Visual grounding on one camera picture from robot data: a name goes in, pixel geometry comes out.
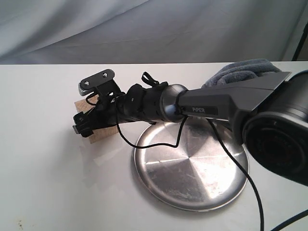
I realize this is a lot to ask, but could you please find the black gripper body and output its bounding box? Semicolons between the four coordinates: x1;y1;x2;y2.
102;83;168;124

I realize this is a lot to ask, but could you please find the wooden cube block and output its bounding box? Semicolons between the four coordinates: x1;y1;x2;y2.
74;96;118;144

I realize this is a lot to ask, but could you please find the grey fluffy towel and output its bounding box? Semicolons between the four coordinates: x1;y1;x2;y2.
202;59;281;88

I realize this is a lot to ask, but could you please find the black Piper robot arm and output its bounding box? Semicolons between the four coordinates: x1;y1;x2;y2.
73;69;308;185

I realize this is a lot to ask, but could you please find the round stainless steel plate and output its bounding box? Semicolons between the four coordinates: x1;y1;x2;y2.
134;118;249;211

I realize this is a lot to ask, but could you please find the white backdrop cloth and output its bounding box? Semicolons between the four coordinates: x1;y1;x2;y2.
0;0;308;64

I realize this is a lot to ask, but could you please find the black backdrop stand pole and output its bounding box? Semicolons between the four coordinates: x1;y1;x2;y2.
292;30;306;61

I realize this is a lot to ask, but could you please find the wrist camera with metal bracket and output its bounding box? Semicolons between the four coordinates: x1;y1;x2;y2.
78;69;121;99

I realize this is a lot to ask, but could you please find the black cable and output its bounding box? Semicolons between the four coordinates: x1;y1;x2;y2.
85;95;308;231

